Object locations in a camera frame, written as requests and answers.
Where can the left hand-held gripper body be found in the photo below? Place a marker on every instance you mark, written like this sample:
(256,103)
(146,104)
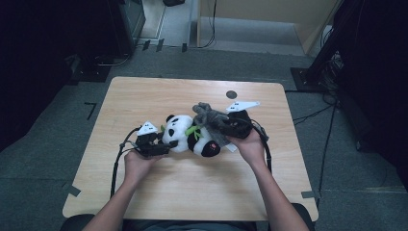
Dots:
(146,142)

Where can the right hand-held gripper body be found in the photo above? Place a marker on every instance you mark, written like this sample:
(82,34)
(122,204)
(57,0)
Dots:
(240,125)

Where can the panda plush toy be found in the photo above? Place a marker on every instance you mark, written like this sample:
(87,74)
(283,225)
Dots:
(179,134)

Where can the grey cloth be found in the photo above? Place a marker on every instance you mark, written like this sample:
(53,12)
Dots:
(208,120)

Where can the person's left hand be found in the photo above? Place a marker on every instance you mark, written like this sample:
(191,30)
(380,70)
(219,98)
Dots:
(138,166)

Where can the person's right hand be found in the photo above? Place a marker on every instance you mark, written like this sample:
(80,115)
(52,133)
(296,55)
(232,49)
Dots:
(251,149)

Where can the dark round table grommet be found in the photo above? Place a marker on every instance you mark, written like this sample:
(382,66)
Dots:
(231,94)

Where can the black angled floor tape mark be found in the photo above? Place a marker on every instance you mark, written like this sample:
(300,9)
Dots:
(91,110)

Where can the person's dark clothing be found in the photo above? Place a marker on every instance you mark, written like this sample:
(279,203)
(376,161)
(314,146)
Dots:
(192,227)

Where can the grey floor tape piece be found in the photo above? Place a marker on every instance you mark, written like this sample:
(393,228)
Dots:
(309,194)
(73,190)

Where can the black stand base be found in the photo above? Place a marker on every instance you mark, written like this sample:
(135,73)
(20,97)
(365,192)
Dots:
(91,72)

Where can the black floor tape strip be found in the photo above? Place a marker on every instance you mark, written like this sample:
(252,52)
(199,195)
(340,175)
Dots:
(184,47)
(146,45)
(160,45)

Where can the black metal stand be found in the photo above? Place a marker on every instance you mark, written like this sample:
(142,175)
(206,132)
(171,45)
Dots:
(324,54)

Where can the black equipment cabinet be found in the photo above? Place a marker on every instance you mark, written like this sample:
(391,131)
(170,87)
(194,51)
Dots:
(128,25)

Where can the light wooden cabinet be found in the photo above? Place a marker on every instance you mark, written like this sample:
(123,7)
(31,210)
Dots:
(272,9)

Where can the dark curtain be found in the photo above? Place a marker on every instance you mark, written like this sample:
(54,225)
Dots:
(32,64)
(378,80)

